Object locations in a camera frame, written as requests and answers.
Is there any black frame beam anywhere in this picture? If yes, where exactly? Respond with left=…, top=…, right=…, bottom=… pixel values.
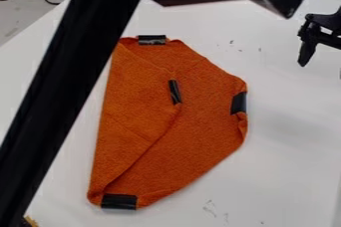
left=0, top=0, right=145, bottom=227

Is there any orange cloth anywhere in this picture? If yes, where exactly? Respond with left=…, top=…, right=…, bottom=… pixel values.
left=86, top=34, right=249, bottom=211

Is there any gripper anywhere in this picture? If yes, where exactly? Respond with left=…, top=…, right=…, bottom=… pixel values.
left=295, top=5, right=341, bottom=68

